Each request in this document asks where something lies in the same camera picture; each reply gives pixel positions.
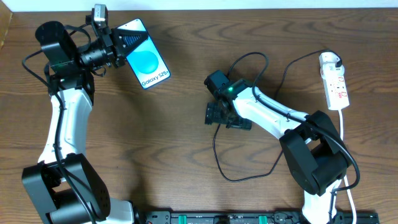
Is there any blue Galaxy smartphone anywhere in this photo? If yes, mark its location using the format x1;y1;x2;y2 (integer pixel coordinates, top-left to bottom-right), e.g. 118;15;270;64
126;35;171;89

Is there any black charger cable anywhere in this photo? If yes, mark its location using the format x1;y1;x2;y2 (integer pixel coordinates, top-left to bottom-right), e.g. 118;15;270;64
211;49;343;182

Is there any white power strip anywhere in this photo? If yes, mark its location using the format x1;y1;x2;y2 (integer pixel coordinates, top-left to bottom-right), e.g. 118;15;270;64
322;73;349;111

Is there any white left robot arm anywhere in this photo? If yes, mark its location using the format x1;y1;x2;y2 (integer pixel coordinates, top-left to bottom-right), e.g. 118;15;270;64
22;18;149;223

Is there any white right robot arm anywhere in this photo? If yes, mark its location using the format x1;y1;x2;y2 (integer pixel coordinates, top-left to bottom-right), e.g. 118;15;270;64
204;70;353;223

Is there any white charger plug adapter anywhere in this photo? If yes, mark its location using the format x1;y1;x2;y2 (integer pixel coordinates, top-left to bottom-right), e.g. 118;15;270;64
319;52;345;80

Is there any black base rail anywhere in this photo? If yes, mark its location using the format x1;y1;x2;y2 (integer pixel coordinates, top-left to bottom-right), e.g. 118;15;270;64
134;210;380;224

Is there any white power strip cord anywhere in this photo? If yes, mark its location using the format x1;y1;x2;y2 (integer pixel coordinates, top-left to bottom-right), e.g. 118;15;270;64
337;108;358;224

